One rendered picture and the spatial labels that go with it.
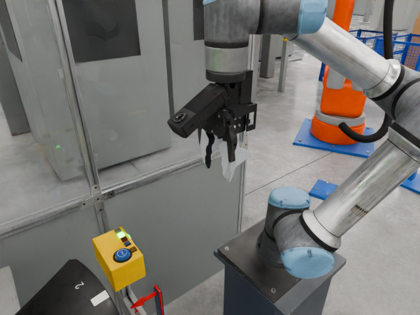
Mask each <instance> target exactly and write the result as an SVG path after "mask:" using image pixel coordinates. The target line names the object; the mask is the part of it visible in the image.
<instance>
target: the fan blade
mask: <svg viewBox="0 0 420 315"><path fill-rule="evenodd" d="M81 278H83V279H84V280H85V281H86V283H87V284H88V285H87V286H86V287H84V288H83V289H81V290H80V291H79V292H77V293H75V292H74V291H73V290H72V289H71V286H73V285H74V284H75V283H77V282H78V281H79V280H80V279H81ZM105 290H106V288H105V287H104V286H103V284H102V283H101V282H100V280H99V279H98V278H97V277H96V276H95V275H94V274H93V273H92V272H91V271H90V270H89V269H88V268H87V267H86V266H85V265H84V264H83V263H81V262H80V261H78V260H77V259H69V261H68V262H67V263H66V264H65V265H64V266H63V267H62V268H61V269H60V270H59V271H58V272H57V273H56V274H55V275H54V276H53V277H52V278H51V279H50V280H49V281H48V282H47V283H46V284H45V285H44V286H43V287H42V288H41V289H40V290H39V291H38V292H37V293H36V294H35V295H34V296H33V297H32V298H31V299H30V300H29V301H28V302H27V303H26V304H25V305H24V306H23V307H22V308H21V309H20V310H19V311H18V312H17V313H16V314H15V315H119V312H118V310H117V308H116V306H115V304H114V302H113V300H112V298H111V297H110V295H109V293H108V292H107V290H106V292H107V293H108V295H109V298H107V299H105V300H104V301H102V302H100V303H99V304H97V305H96V306H94V305H93V303H92V302H91V299H92V298H94V297H96V296H97V295H98V294H100V293H102V292H103V291H105Z"/></svg>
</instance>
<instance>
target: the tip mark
mask: <svg viewBox="0 0 420 315"><path fill-rule="evenodd" d="M107 298H109V295H108V293H107V292H106V290H105V291H103V292H102V293H100V294H98V295H97V296H96V297H94V298H92V299H91V302H92V303H93V305H94V306H96V305H97V304H99V303H101V302H102V301H104V300H105V299H107Z"/></svg>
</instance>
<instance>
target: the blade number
mask: <svg viewBox="0 0 420 315"><path fill-rule="evenodd" d="M87 285H88V284H87V283H86V281H85V280H84V279H83V278H81V279H80V280H79V281H78V282H77V283H75V284H74V285H73V286H71V289H72V290H73V291H74V292H75V293H78V292H79V291H80V290H81V289H83V288H84V287H86V286H87Z"/></svg>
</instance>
